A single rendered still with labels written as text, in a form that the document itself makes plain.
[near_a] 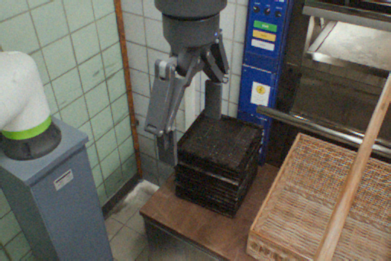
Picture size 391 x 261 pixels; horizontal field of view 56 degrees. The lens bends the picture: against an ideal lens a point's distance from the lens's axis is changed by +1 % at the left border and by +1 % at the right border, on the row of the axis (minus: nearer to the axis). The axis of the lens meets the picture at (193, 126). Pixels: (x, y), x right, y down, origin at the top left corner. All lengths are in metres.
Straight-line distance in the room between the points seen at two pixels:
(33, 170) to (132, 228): 1.38
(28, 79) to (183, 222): 0.92
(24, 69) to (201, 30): 0.54
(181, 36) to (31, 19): 1.13
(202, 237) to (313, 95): 0.72
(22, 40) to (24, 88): 0.65
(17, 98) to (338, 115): 1.13
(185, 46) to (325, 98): 1.11
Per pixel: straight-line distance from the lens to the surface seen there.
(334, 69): 1.46
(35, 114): 0.96
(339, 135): 1.14
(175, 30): 0.47
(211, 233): 1.55
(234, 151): 1.45
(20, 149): 1.02
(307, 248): 1.57
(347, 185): 0.95
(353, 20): 1.22
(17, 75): 0.91
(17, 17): 1.52
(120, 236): 2.28
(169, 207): 1.63
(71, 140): 1.05
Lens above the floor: 1.86
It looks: 40 degrees down
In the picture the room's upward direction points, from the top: straight up
